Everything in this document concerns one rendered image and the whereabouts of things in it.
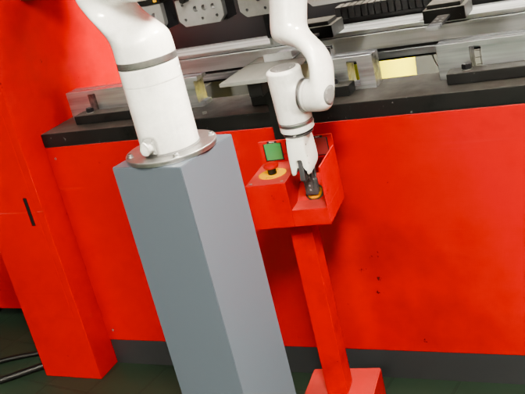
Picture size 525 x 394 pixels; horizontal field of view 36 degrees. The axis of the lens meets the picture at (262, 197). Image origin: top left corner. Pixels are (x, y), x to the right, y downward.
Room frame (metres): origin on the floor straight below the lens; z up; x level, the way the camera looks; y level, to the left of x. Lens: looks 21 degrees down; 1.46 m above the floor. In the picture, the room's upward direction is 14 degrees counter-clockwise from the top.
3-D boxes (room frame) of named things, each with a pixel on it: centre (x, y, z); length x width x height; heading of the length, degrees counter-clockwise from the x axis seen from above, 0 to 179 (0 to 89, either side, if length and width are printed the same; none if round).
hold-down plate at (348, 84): (2.25, -0.18, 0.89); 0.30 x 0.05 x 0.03; 62
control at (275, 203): (1.95, -0.09, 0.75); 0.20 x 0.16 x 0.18; 68
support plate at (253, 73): (2.19, -0.10, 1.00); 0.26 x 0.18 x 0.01; 152
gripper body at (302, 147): (1.90, -0.12, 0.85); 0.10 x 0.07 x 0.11; 158
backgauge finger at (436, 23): (2.27, -0.61, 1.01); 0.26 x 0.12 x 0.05; 152
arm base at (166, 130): (1.61, 0.16, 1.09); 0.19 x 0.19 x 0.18
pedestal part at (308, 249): (1.95, -0.09, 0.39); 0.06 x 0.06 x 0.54; 68
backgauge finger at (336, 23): (2.46, -0.26, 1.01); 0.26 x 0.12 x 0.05; 152
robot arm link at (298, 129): (1.90, -0.12, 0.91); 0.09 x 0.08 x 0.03; 158
